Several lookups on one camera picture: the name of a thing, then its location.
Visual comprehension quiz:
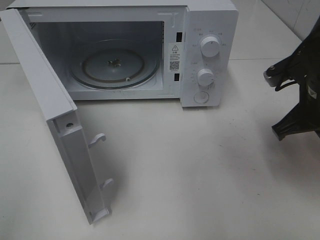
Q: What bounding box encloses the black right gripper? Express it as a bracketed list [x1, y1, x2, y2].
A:
[272, 76, 320, 141]

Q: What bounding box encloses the round microwave door button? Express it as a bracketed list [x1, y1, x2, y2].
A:
[193, 91, 210, 104]

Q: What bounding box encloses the white microwave knob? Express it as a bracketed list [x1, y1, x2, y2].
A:
[196, 68, 215, 87]
[200, 35, 221, 58]

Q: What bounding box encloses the white microwave door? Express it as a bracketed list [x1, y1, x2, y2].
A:
[0, 8, 114, 224]

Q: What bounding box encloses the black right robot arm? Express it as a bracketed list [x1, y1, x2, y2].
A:
[263, 23, 320, 141]

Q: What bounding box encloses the white microwave oven body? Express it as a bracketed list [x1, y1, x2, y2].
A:
[5, 0, 239, 108]

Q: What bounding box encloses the white warning label sticker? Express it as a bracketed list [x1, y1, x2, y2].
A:
[167, 42, 184, 73]

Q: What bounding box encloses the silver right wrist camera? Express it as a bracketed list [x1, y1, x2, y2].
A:
[262, 56, 305, 88]

